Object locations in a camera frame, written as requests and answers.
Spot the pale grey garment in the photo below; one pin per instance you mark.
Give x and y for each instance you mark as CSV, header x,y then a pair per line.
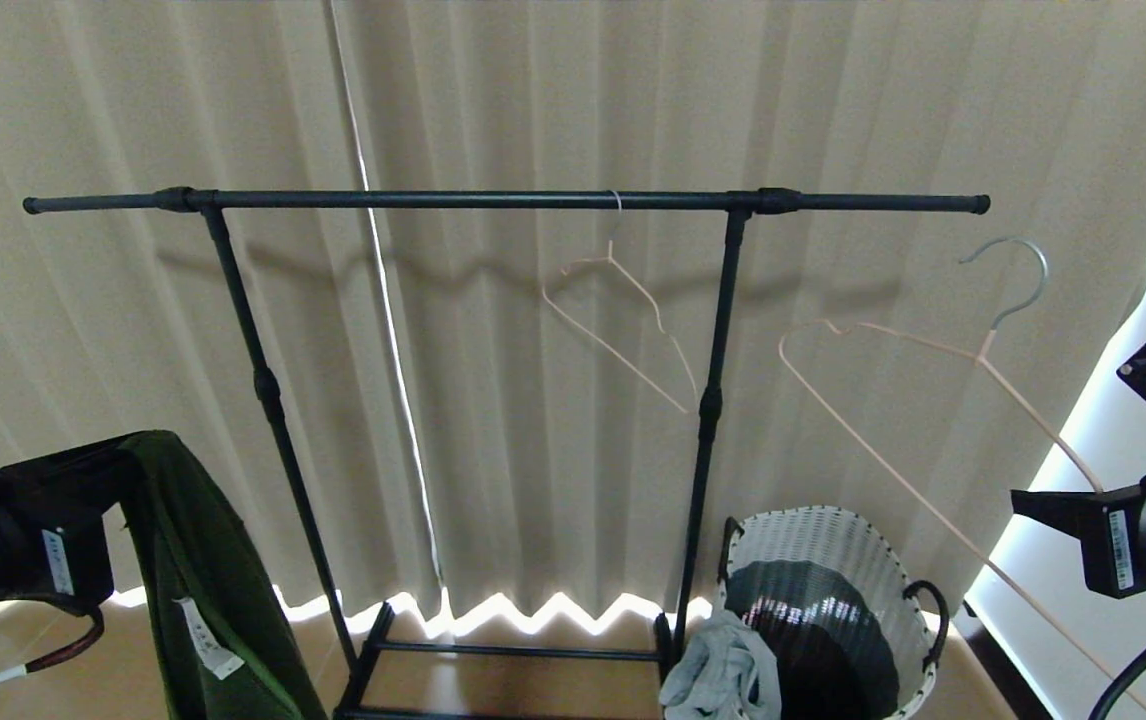
x,y
723,670

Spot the white laundry basket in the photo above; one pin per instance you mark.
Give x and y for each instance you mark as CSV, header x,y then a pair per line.
x,y
813,535

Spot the black clothes rack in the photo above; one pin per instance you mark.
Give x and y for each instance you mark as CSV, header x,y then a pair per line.
x,y
268,385

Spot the pink clothes hanger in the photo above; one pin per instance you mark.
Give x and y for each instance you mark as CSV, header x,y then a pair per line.
x,y
1043,280
612,250

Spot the green printed shirt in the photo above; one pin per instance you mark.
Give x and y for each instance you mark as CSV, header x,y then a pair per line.
x,y
203,560

